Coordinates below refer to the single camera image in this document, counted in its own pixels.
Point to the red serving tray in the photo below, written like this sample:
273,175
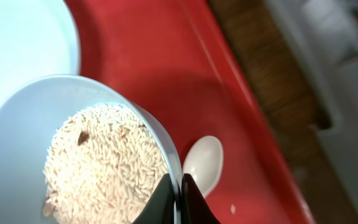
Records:
170,58

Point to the light blue rice bowl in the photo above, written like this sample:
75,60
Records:
28,120

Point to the light blue plate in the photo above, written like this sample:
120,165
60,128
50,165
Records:
37,38

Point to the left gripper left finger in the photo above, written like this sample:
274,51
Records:
159,208

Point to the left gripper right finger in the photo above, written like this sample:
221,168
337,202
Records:
194,209

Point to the cooked rice leftovers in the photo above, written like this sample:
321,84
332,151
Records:
102,167

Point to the white plastic spoon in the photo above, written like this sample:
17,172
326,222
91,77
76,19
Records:
204,162

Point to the grey dishwasher rack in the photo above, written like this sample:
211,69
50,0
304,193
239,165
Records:
323,34

